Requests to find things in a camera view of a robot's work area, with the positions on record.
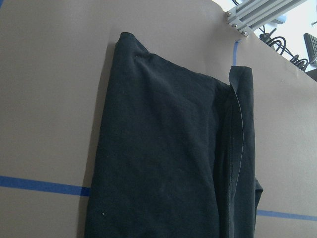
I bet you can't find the black graphic t-shirt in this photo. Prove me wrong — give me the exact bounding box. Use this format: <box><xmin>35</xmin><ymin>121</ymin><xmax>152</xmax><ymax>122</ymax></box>
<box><xmin>85</xmin><ymin>33</ymin><xmax>263</xmax><ymax>238</ymax></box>

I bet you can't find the aluminium frame post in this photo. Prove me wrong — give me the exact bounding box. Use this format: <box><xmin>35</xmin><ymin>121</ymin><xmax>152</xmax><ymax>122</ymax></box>
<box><xmin>226</xmin><ymin>0</ymin><xmax>305</xmax><ymax>36</ymax></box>

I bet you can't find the black keyboard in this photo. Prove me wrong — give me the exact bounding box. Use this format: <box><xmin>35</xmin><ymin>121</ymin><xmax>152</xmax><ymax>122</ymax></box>
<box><xmin>303</xmin><ymin>33</ymin><xmax>317</xmax><ymax>66</ymax></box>

